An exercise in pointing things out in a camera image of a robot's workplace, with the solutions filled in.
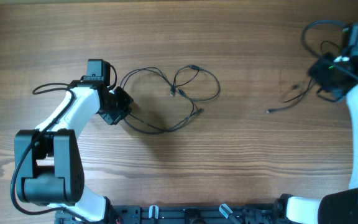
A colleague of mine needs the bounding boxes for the black usb cables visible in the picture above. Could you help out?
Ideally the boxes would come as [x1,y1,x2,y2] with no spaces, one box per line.
[119,64,221,135]

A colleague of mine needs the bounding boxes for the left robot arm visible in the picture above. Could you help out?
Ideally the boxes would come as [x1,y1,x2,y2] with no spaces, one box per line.
[10,59,133,223]

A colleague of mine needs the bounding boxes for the left camera black cable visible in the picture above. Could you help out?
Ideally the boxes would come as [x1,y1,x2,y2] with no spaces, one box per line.
[10,82,74,216]

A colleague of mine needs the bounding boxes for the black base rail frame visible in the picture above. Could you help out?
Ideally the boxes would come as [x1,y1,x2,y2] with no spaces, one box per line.
[54,203,279,224]

